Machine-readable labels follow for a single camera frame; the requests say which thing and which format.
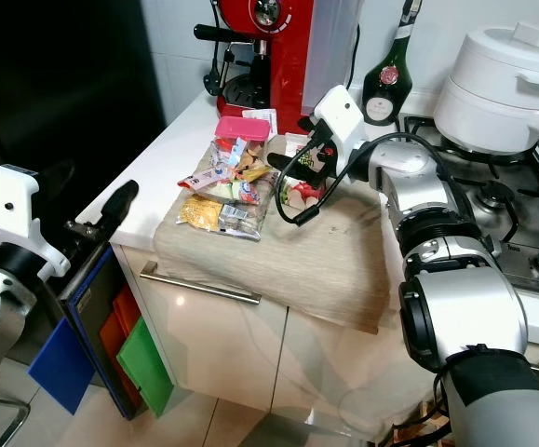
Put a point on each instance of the orange cutting board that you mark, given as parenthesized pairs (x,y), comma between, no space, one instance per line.
(120,321)

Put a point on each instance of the pink lid food container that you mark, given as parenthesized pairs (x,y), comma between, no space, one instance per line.
(241,128)

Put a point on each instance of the dark green wine bottle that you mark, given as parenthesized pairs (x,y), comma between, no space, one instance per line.
(388,88)

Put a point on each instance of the blue cutting board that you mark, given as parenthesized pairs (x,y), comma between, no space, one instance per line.
(60,368)

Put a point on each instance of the green cutting board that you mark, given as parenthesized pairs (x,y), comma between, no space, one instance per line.
(148,368)

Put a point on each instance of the red coffee machine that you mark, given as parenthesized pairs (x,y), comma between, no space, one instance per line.
(283,56)

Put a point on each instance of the yellow snack packet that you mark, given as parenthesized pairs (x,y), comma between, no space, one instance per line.
(204,214)

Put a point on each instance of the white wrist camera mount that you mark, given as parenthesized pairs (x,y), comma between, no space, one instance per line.
(339,112)
(13,205)

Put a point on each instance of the dark cutting board holder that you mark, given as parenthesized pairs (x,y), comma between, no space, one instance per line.
(83,298)

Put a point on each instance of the pink white snack packet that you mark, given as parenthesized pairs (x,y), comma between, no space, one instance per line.
(199,179)

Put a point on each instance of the tall black fridge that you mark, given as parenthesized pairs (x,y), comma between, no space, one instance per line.
(46,74)

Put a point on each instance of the apple juice carton green cap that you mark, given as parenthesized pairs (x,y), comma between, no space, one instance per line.
(302,194)

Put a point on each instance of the steel gas stove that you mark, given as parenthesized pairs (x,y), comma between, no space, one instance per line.
(502,205)

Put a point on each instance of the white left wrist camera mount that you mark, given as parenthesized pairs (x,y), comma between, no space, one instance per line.
(13,205)

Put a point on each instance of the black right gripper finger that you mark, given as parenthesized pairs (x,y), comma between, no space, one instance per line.
(292,164)
(306,125)

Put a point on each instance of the orange snack packet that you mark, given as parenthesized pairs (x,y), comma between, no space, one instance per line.
(255,171)

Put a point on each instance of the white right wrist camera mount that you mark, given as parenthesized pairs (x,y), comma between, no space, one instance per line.
(339,112)

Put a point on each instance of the white lidded pot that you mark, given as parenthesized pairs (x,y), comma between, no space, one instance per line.
(492,93)

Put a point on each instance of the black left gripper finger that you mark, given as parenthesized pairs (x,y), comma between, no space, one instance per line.
(120,212)
(60,172)

